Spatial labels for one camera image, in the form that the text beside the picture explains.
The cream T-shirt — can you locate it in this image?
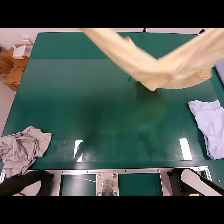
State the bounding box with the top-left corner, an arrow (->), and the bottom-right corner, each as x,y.
79,28 -> 224,92

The grey garment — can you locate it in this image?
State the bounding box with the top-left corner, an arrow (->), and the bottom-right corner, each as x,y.
0,125 -> 53,178

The white garment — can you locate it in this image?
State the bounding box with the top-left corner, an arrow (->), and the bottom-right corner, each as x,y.
187,99 -> 224,161

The brown cardboard box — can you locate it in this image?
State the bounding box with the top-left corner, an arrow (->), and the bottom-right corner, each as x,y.
0,39 -> 35,92

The silver frame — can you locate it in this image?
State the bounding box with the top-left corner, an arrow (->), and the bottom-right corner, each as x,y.
0,166 -> 224,197

